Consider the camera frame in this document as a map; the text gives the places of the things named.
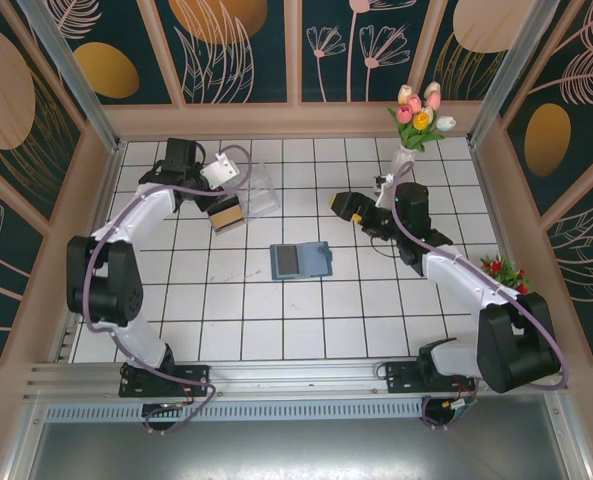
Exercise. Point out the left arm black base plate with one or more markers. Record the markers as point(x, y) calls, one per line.
point(196, 380)

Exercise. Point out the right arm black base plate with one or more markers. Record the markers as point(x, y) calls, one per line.
point(401, 377)

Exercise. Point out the gold card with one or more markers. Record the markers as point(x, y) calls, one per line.
point(228, 229)

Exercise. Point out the tan card with black stripe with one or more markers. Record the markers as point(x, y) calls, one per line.
point(224, 216)

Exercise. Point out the blue card holder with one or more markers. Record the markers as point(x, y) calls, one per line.
point(313, 260)

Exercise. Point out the small red flower plant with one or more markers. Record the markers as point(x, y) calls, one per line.
point(503, 270)

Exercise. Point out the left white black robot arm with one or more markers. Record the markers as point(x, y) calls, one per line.
point(136, 215)

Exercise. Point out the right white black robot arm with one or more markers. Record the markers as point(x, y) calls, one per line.
point(456, 275)

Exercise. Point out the aluminium corner post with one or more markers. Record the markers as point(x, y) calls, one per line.
point(516, 65)
point(76, 75)

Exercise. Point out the tulip bouquet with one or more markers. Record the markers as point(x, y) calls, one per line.
point(418, 117)

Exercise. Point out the aluminium frame rail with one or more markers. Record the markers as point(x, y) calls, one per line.
point(301, 377)

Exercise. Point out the white ribbed vase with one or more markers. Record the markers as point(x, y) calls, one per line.
point(402, 162)

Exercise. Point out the clear acrylic box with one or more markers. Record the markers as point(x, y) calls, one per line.
point(263, 195)

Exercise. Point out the grey metal sheet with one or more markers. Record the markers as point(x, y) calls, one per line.
point(296, 450)

